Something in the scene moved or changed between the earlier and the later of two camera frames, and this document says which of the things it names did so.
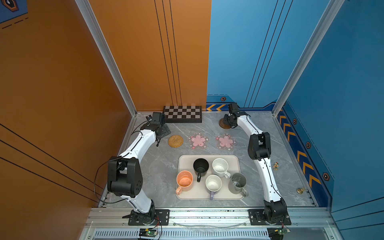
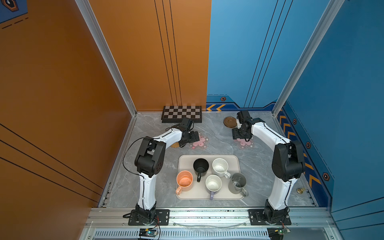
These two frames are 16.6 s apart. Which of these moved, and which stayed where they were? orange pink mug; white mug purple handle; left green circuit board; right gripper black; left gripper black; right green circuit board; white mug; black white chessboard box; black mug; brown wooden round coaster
Moved: brown wooden round coaster; right gripper black; left gripper black
Stayed: white mug; white mug purple handle; orange pink mug; black white chessboard box; left green circuit board; black mug; right green circuit board
